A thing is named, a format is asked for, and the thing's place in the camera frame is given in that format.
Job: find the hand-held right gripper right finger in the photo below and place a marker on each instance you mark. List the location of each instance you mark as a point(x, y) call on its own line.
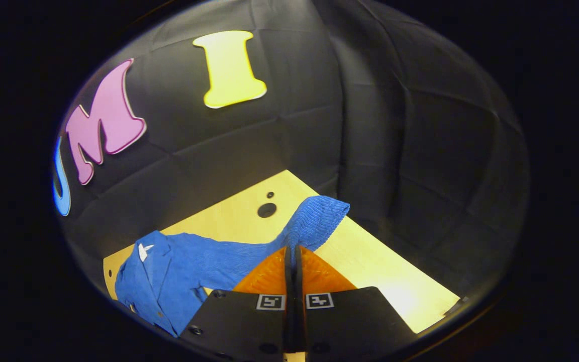
point(350, 322)

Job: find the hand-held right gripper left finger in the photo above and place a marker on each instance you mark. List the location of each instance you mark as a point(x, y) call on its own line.
point(249, 322)

